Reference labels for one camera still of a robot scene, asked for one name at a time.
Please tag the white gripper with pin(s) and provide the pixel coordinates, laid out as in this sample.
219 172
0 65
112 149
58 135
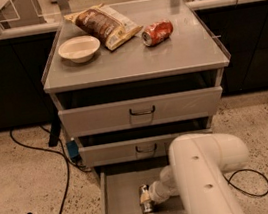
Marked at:
157 191

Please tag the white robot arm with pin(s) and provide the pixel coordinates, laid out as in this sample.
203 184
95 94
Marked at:
197 164

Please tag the grey bottom drawer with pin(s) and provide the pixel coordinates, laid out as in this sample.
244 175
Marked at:
120 190

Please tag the grey drawer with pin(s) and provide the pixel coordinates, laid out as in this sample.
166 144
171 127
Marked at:
125 151
120 190
103 118

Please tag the grey middle drawer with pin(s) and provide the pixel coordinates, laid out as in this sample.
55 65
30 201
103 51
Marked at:
125 151

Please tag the grey top drawer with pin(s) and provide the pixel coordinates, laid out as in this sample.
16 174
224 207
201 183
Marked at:
103 118

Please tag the grey drawer cabinet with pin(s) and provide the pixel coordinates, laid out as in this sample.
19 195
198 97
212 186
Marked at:
190 59

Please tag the crushed orange soda can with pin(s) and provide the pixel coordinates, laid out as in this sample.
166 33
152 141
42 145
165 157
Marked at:
157 32

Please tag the dark counter cabinets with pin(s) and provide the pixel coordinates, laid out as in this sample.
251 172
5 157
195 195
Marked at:
243 29

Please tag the blue power adapter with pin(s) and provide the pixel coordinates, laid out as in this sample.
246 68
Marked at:
73 151

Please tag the white bowl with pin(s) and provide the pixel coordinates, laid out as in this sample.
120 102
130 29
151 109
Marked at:
79 49

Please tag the brown chip bag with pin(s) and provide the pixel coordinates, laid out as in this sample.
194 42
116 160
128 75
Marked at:
106 24

